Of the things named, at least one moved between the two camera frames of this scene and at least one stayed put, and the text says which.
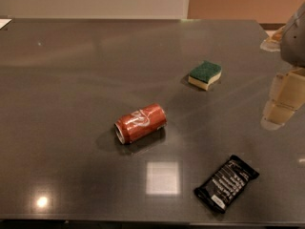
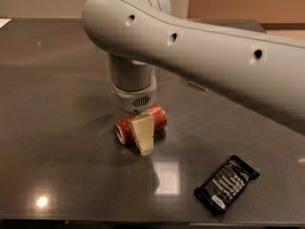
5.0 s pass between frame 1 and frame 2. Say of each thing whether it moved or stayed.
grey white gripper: moved
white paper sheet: stayed
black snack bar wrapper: stayed
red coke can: stayed
